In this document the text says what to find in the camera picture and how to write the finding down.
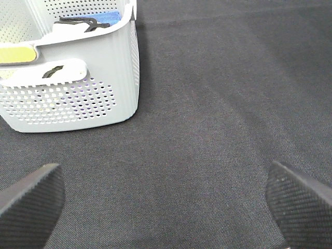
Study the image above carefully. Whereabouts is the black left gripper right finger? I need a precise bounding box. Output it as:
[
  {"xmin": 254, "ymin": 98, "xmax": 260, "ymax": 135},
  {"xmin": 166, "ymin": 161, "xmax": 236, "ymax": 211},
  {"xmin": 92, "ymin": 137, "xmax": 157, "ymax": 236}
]
[{"xmin": 265, "ymin": 161, "xmax": 331, "ymax": 248}]

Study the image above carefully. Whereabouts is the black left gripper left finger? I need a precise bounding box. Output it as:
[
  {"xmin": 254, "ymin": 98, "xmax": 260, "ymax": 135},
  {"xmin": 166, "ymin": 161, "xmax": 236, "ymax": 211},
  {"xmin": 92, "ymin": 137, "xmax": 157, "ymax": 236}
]
[{"xmin": 1, "ymin": 163, "xmax": 64, "ymax": 248}]

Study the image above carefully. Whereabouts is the black table cloth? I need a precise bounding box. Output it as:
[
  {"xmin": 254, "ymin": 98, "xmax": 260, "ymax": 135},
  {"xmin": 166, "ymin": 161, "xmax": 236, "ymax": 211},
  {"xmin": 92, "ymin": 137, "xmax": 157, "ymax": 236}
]
[{"xmin": 1, "ymin": 1, "xmax": 331, "ymax": 248}]

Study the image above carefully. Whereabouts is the grey perforated basket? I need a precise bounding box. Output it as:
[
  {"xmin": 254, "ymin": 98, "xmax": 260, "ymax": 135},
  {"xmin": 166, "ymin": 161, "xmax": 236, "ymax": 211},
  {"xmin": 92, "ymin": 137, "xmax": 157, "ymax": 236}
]
[{"xmin": 1, "ymin": 1, "xmax": 140, "ymax": 133}]

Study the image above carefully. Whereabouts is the yellow towel in basket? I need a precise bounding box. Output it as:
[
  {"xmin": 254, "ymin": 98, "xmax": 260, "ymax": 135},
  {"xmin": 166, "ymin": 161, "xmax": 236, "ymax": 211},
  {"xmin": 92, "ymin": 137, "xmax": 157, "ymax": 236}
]
[{"xmin": 1, "ymin": 46, "xmax": 37, "ymax": 64}]

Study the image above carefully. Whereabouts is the blue towel in basket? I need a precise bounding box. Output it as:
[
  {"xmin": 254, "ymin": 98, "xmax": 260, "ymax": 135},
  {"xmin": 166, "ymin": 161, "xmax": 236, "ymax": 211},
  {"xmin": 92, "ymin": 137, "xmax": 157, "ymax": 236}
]
[{"xmin": 85, "ymin": 11, "xmax": 121, "ymax": 25}]

